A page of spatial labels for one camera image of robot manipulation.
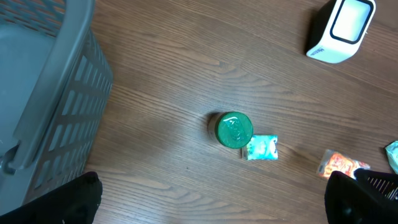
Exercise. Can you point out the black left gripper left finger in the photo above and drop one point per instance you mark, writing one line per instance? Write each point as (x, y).
(75, 202)

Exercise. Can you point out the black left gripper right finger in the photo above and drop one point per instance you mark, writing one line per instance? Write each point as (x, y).
(351, 202)

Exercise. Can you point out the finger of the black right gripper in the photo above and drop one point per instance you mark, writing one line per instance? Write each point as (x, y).
(384, 183)

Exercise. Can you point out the large teal snack packet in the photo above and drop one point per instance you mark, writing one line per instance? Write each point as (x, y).
(392, 155)

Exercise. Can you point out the small orange snack packet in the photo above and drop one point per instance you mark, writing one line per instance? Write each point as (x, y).
(335, 161)

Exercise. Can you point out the small teal snack packet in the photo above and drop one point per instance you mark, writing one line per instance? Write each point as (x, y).
(261, 147)

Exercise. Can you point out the green lid jar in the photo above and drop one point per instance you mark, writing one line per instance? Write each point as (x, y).
(231, 129)

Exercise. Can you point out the white barcode scanner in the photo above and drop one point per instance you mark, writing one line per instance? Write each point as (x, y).
(338, 29)

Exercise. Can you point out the dark grey plastic basket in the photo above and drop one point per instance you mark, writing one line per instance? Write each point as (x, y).
(55, 83)

